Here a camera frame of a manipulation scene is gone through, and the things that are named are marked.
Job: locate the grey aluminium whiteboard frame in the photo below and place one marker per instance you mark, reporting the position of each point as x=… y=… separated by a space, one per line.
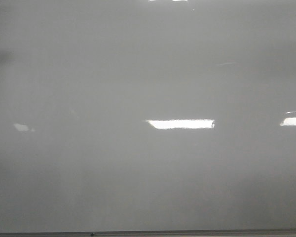
x=190 y=233

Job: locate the white whiteboard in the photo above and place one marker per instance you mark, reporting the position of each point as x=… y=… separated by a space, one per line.
x=146 y=115

